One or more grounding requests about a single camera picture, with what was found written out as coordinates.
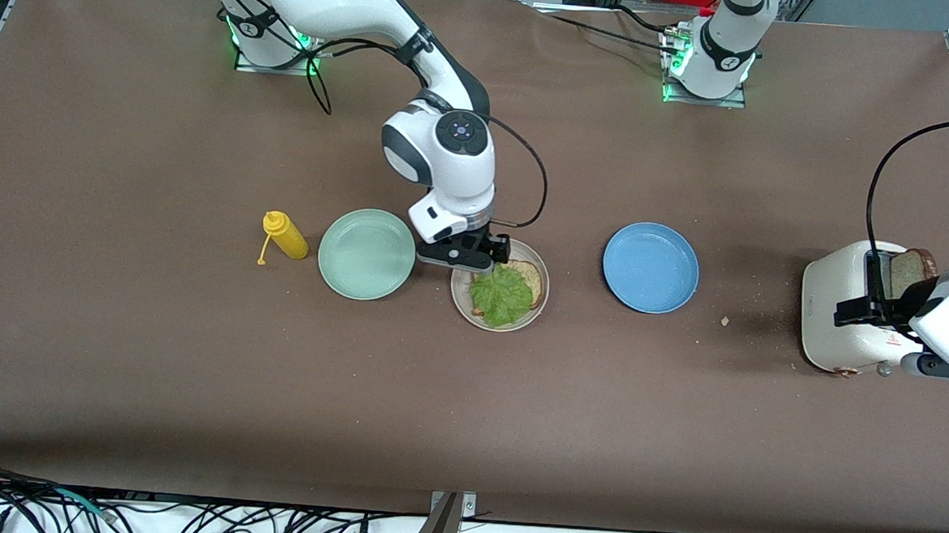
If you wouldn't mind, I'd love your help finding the green lettuce leaf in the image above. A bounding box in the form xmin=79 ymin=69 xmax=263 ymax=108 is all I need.
xmin=467 ymin=264 xmax=537 ymax=329

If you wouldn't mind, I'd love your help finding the blue plate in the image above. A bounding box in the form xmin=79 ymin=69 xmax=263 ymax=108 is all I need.
xmin=599 ymin=220 xmax=702 ymax=317

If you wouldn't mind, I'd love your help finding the white toaster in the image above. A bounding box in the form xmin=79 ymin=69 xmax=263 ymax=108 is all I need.
xmin=797 ymin=237 xmax=931 ymax=382

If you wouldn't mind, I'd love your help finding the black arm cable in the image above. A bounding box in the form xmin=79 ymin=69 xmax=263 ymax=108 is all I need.
xmin=861 ymin=114 xmax=949 ymax=312
xmin=201 ymin=0 xmax=558 ymax=230

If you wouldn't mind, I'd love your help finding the teal cable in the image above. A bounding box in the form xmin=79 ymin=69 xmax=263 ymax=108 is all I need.
xmin=51 ymin=487 xmax=118 ymax=522

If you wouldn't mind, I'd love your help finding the brown bread slice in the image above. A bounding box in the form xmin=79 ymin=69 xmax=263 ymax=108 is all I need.
xmin=887 ymin=246 xmax=938 ymax=301
xmin=484 ymin=256 xmax=547 ymax=313

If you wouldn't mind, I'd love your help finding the yellow mustard squeeze bottle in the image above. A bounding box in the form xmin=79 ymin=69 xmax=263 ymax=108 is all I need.
xmin=257 ymin=211 xmax=311 ymax=269

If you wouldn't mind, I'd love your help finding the beige plate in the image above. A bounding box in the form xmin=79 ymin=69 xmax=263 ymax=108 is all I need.
xmin=449 ymin=234 xmax=554 ymax=334

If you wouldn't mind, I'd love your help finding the silver table edge bracket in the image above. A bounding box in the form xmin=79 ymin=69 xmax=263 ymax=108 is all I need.
xmin=429 ymin=489 xmax=478 ymax=521

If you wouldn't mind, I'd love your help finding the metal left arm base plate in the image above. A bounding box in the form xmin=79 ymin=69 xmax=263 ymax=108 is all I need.
xmin=660 ymin=28 xmax=752 ymax=110

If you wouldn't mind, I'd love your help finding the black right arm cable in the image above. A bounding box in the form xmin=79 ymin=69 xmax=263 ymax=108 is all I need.
xmin=201 ymin=0 xmax=558 ymax=230

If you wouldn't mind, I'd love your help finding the black table cable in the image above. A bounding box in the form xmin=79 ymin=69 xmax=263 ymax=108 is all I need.
xmin=526 ymin=6 xmax=684 ymax=57
xmin=615 ymin=4 xmax=685 ymax=38

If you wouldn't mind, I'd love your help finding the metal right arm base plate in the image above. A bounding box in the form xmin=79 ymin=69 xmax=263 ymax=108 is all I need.
xmin=234 ymin=0 xmax=329 ymax=77

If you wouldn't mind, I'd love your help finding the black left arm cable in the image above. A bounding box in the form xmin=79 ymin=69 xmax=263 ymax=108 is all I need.
xmin=861 ymin=114 xmax=949 ymax=312

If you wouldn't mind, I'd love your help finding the mint green plate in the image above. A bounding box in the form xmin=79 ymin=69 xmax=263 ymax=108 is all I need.
xmin=316 ymin=206 xmax=419 ymax=304

